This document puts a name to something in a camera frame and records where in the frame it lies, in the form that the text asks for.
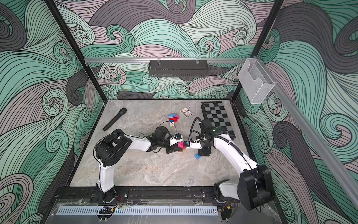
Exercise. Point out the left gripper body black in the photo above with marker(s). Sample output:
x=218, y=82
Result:
x=165, y=144

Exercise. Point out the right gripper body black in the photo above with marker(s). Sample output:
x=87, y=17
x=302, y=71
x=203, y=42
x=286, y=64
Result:
x=202, y=145

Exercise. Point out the red lego brick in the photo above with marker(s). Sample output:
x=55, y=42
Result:
x=172, y=119

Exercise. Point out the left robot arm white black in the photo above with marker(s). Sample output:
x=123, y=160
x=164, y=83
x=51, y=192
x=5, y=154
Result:
x=112, y=147

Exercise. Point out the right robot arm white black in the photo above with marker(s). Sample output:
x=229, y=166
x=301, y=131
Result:
x=255, y=185

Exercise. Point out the black grey chessboard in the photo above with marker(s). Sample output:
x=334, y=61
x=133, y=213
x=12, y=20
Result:
x=216, y=113

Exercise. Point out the playing card box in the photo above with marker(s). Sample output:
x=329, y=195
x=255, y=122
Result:
x=186, y=112

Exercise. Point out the black microphone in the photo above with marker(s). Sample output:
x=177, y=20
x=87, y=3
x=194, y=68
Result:
x=121, y=112

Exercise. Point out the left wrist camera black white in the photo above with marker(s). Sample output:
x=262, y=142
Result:
x=175, y=139

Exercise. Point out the black wall tray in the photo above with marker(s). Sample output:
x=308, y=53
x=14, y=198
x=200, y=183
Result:
x=178, y=69

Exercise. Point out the white slotted cable duct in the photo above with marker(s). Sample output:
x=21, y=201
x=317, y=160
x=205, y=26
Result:
x=141, y=211

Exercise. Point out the clear plastic wall bin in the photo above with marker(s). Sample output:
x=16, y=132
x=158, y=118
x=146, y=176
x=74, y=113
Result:
x=255, y=80

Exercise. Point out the aluminium rail back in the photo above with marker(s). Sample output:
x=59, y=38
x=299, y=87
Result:
x=148, y=59

